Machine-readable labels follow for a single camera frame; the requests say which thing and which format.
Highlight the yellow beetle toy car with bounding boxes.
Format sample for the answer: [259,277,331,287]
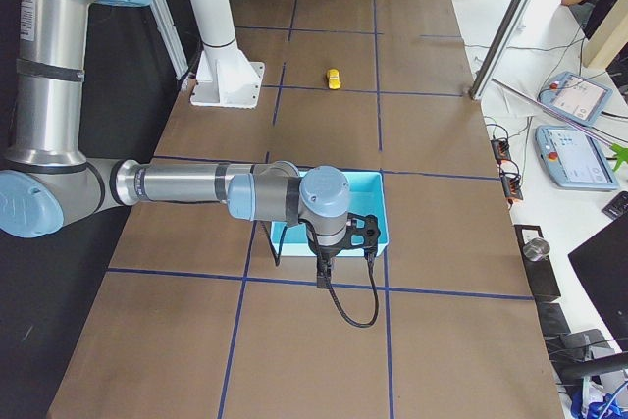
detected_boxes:
[326,68,341,90]

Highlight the lower teach pendant tablet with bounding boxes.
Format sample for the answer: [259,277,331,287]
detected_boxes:
[535,126,619,191]

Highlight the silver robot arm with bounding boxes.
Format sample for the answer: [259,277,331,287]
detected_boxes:
[1,0,351,250]

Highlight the upper black orange connector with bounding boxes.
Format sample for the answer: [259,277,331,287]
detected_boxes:
[491,137,511,163]

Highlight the aluminium frame post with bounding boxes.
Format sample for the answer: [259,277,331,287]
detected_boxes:
[469,0,531,100]

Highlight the upper teach pendant tablet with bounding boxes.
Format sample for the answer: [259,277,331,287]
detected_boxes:
[539,72,612,127]

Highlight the black laptop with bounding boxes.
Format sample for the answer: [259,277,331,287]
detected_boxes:
[568,214,628,351]

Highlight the black orange connector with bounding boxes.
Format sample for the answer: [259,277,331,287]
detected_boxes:
[491,137,511,163]
[499,171,523,204]

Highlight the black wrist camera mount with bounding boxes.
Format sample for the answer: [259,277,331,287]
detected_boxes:
[339,213,381,260]

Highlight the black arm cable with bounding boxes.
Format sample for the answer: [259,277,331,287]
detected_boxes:
[268,220,381,329]

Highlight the teach pendant tablet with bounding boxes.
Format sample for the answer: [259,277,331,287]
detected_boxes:
[535,126,619,191]
[539,72,612,127]

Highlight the steel cup on block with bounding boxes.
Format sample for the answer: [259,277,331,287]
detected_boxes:
[522,237,550,262]

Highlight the lower black orange connector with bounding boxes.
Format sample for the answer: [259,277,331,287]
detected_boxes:
[499,171,523,204]

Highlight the light blue plastic bin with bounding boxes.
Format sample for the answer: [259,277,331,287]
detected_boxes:
[282,171,389,257]

